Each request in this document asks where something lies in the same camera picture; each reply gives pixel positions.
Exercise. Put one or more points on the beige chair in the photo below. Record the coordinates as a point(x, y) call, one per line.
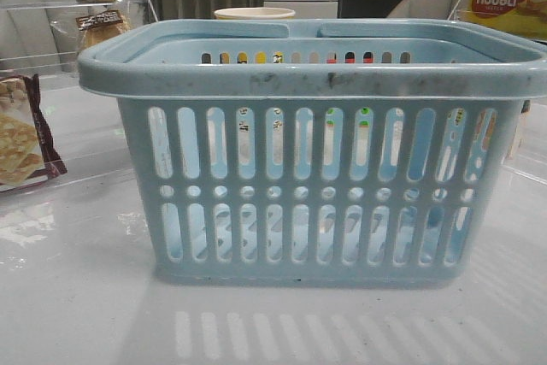
point(428, 9)

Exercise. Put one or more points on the maroon almond cracker packet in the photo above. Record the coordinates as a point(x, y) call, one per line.
point(28, 154)

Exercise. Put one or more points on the bread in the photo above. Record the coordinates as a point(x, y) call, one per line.
point(93, 25)

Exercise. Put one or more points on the light blue plastic basket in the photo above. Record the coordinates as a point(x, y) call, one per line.
point(242, 181)

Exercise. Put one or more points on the yellow popcorn paper cup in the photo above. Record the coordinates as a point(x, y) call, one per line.
point(254, 14)

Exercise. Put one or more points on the clear acrylic left shelf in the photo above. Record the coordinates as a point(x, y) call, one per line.
point(76, 130)

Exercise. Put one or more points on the green bottle behind basket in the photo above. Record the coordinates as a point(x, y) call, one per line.
point(338, 119)

